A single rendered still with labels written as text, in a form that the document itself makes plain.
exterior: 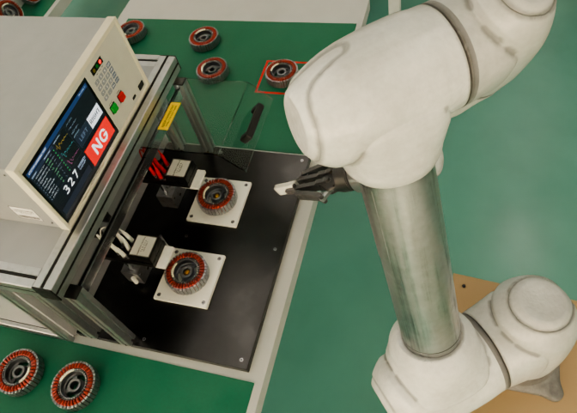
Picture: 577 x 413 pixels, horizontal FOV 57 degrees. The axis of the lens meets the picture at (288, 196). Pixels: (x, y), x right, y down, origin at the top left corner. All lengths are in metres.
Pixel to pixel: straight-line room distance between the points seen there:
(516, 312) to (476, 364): 0.12
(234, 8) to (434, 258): 1.64
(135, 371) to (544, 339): 0.92
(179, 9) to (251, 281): 1.30
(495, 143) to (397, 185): 1.98
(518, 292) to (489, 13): 0.56
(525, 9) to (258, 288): 0.97
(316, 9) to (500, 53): 1.53
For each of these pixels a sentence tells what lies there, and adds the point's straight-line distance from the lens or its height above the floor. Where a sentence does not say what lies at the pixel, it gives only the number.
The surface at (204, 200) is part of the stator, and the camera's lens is 1.51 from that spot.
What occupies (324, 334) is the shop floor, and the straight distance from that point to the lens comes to 2.13.
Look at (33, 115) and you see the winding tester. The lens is 1.17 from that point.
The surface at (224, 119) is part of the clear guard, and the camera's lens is 1.33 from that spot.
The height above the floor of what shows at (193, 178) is 0.88.
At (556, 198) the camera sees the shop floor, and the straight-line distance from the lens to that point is 2.49.
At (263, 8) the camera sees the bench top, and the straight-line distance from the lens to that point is 2.20.
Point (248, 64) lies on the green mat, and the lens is 1.95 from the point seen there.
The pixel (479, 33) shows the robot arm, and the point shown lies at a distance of 0.63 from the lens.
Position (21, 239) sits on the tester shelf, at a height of 1.11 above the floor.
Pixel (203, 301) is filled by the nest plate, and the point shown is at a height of 0.78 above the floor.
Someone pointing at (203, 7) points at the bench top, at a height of 0.75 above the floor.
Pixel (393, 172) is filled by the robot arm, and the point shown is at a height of 1.48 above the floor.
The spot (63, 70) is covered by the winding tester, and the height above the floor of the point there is 1.32.
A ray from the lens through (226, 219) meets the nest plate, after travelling 1.49.
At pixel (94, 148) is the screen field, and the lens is 1.25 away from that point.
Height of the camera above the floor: 1.98
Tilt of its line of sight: 54 degrees down
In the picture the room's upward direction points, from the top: 17 degrees counter-clockwise
